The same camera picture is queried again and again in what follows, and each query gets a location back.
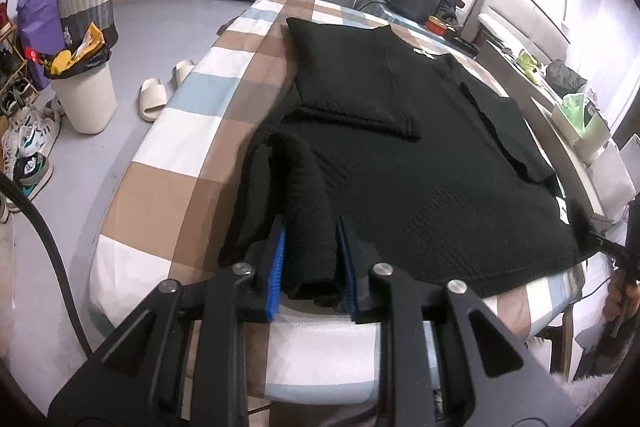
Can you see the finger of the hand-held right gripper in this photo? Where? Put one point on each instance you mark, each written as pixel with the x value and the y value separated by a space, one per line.
pixel 607 246

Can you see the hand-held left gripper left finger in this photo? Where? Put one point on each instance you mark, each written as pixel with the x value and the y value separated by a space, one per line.
pixel 277 267

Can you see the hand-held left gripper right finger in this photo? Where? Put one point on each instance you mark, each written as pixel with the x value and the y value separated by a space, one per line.
pixel 347 274

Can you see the black knit sweater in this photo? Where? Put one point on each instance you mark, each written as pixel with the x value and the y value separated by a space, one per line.
pixel 425 187

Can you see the person's right hand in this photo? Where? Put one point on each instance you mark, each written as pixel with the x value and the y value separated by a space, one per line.
pixel 612 302

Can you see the white basin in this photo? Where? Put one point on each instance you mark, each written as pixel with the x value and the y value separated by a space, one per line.
pixel 575 142

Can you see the checkered blanket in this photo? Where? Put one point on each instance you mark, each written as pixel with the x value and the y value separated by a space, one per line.
pixel 200 157

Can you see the green plastic bag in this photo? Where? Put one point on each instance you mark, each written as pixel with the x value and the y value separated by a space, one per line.
pixel 580 112

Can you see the dark bag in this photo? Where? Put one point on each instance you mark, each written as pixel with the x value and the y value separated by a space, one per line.
pixel 565 77

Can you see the yellow-green cloth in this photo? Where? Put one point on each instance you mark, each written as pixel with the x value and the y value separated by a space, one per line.
pixel 527 64

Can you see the beige slipper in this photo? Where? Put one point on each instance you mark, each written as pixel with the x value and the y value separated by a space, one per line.
pixel 150 99
pixel 184 72

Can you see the beige cushioned bench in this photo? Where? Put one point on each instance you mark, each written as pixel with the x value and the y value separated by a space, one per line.
pixel 520 22

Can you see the white trash bin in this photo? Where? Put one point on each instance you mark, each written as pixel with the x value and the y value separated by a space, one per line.
pixel 85 102

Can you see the grey and teal sneaker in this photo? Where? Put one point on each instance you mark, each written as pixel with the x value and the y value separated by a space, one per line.
pixel 32 174

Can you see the glass table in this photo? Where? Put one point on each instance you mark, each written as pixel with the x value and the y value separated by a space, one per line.
pixel 380 14

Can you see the red bowl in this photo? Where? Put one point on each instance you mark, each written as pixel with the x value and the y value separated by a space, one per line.
pixel 439 26

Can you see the white and green sneaker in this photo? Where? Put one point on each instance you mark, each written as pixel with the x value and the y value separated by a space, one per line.
pixel 32 134

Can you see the yellow snack wrapper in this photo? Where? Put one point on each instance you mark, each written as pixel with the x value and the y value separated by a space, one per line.
pixel 87 44

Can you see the woven laundry basket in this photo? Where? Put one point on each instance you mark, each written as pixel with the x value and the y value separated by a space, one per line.
pixel 87 7

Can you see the wooden shoe rack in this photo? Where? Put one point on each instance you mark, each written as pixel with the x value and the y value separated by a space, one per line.
pixel 10 67

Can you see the purple bag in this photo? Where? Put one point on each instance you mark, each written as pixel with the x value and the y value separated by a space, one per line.
pixel 37 22

